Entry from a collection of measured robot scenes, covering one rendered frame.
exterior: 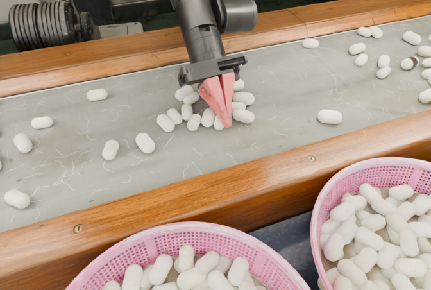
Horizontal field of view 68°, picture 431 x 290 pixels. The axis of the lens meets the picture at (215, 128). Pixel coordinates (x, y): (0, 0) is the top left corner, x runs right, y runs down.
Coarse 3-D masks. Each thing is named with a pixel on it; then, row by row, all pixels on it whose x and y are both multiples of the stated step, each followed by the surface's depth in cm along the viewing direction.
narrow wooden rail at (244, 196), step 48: (336, 144) 46; (384, 144) 46; (144, 192) 40; (192, 192) 40; (240, 192) 40; (288, 192) 42; (0, 240) 35; (48, 240) 35; (96, 240) 35; (0, 288) 34; (48, 288) 37
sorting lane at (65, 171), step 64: (256, 64) 65; (320, 64) 65; (0, 128) 52; (64, 128) 52; (128, 128) 52; (256, 128) 52; (320, 128) 52; (0, 192) 43; (64, 192) 43; (128, 192) 43
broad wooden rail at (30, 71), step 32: (352, 0) 82; (384, 0) 82; (416, 0) 82; (160, 32) 70; (256, 32) 70; (288, 32) 72; (320, 32) 74; (0, 64) 61; (32, 64) 61; (64, 64) 61; (96, 64) 61; (128, 64) 63; (160, 64) 64; (0, 96) 57
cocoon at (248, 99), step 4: (236, 92) 55; (240, 92) 55; (244, 92) 55; (232, 96) 55; (236, 96) 55; (240, 96) 54; (244, 96) 54; (248, 96) 54; (252, 96) 55; (236, 100) 55; (240, 100) 54; (244, 100) 54; (248, 100) 54; (252, 100) 54; (248, 104) 55
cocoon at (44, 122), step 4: (32, 120) 51; (36, 120) 50; (40, 120) 50; (44, 120) 50; (48, 120) 51; (52, 120) 51; (32, 124) 50; (36, 124) 50; (40, 124) 50; (44, 124) 51; (48, 124) 51
